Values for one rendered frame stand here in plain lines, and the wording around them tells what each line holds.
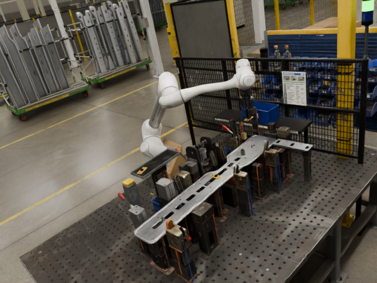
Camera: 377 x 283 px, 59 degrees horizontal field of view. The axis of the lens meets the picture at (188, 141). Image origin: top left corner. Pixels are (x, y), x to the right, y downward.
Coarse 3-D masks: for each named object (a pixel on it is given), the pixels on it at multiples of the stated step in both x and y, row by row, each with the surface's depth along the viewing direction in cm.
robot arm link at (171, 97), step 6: (162, 90) 250; (168, 90) 246; (174, 90) 245; (162, 96) 248; (168, 96) 244; (174, 96) 242; (180, 96) 242; (162, 102) 245; (168, 102) 244; (174, 102) 243; (180, 102) 244
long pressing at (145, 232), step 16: (256, 144) 267; (272, 144) 264; (240, 160) 250; (208, 176) 238; (224, 176) 234; (192, 192) 224; (208, 192) 221; (192, 208) 209; (144, 224) 204; (144, 240) 192
